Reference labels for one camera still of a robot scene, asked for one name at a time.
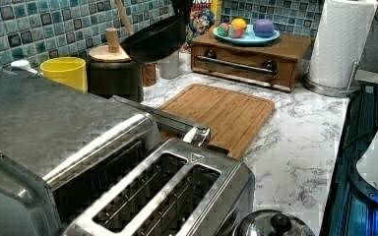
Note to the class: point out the purple toy fruit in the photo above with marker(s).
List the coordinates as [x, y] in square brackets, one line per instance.
[263, 28]

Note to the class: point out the yellow plastic cup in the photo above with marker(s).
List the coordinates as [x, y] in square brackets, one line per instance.
[69, 71]

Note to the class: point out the cereal box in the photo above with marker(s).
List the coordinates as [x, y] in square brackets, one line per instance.
[202, 18]

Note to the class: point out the light blue plate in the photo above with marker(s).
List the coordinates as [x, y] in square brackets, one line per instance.
[248, 38]

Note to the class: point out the wooden spoon handle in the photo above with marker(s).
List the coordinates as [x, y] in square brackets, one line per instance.
[124, 17]

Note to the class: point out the grey translucent cup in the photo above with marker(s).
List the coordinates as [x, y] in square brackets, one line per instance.
[168, 67]

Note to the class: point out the wooden cutting board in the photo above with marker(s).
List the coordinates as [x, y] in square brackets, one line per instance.
[235, 118]

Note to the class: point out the multicolour toy fruit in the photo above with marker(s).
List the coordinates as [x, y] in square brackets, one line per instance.
[235, 32]

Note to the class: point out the metal paper towel holder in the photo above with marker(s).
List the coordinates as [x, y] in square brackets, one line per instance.
[351, 89]

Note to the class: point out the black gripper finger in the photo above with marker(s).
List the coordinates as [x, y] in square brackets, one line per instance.
[182, 7]

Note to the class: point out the stainless toaster oven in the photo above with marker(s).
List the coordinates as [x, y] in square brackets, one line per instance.
[61, 148]

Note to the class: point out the brown wooden utensil holder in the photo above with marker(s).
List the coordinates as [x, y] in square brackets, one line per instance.
[149, 74]

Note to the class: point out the green pink toy fruit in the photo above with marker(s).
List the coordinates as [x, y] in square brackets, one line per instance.
[223, 29]

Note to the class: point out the black bowl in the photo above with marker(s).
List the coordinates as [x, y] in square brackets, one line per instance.
[156, 41]

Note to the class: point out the steel pot lid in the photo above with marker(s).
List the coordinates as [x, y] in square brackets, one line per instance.
[269, 222]

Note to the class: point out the silver two-slot toaster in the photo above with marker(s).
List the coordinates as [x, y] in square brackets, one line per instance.
[178, 190]

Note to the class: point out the black canister with wooden lid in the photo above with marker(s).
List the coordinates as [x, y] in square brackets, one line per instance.
[112, 72]

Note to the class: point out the orange toy fruit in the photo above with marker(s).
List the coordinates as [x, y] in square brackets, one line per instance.
[240, 23]

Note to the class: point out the paper towel roll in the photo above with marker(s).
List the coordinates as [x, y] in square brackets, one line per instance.
[340, 40]

